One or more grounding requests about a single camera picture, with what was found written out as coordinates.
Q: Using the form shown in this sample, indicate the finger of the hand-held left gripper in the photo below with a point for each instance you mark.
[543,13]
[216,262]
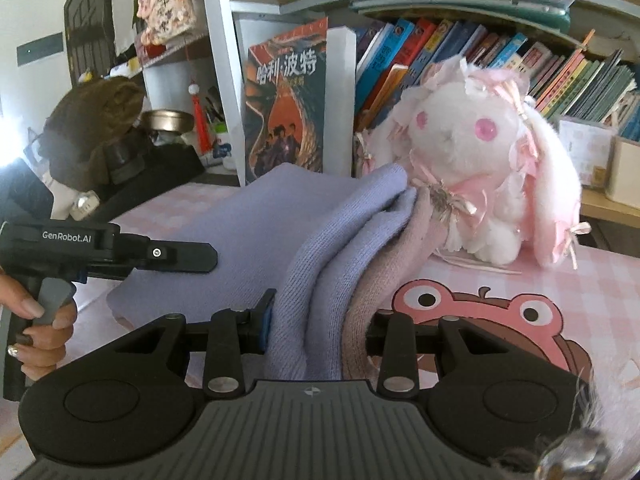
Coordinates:
[175,256]

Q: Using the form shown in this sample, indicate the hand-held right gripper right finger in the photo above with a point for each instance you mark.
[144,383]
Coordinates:
[397,350]

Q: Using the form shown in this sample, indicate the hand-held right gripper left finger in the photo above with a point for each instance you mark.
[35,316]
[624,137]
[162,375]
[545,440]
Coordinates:
[260,325]

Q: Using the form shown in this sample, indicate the purple and pink sweater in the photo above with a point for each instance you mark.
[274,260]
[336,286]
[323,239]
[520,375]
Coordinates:
[280,230]

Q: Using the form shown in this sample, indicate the person's left hand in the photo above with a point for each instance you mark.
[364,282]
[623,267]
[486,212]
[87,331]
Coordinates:
[45,345]

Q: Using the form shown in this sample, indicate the white wristwatch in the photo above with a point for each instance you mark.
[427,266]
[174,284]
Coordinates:
[87,205]

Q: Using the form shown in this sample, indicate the black stand base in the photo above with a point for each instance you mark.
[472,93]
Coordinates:
[160,170]

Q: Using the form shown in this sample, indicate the white pen cup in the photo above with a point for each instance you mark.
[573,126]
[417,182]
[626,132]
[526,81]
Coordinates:
[227,152]

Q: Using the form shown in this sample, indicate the olive brown cloth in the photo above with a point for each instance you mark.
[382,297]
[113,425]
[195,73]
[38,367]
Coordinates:
[90,125]

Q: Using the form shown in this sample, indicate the metal bowl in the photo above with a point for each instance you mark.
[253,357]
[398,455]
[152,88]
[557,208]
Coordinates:
[167,121]

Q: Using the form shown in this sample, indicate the red tassel charm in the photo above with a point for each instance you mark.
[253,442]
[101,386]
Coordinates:
[200,120]

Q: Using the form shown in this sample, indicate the dark illustrated novel book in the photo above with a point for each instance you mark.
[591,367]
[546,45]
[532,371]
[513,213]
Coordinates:
[285,110]

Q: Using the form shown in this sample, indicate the pink checked tablecloth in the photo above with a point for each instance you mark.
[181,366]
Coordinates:
[580,285]

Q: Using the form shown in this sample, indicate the white pink plush bunny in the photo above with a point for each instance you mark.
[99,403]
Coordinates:
[475,160]

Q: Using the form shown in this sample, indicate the fluffy white trim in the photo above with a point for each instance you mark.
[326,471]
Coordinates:
[610,420]

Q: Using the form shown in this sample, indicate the white wooden bookshelf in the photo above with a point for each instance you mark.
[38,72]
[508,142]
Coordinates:
[220,35]

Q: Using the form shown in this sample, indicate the black door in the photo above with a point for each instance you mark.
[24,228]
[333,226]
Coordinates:
[90,20]

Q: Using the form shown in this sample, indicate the paper cat decoration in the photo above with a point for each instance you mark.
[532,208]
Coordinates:
[165,2]

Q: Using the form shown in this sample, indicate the white cardboard storage box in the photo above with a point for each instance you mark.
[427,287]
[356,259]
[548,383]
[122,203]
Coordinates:
[585,152]

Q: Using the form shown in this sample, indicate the beige cardboard storage box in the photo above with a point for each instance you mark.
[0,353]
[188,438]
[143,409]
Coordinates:
[625,175]

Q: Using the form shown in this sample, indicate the row of colourful books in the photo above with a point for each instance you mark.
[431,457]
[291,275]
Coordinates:
[500,55]

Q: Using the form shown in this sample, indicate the dark wall panel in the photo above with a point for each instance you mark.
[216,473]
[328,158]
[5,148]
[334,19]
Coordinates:
[40,49]

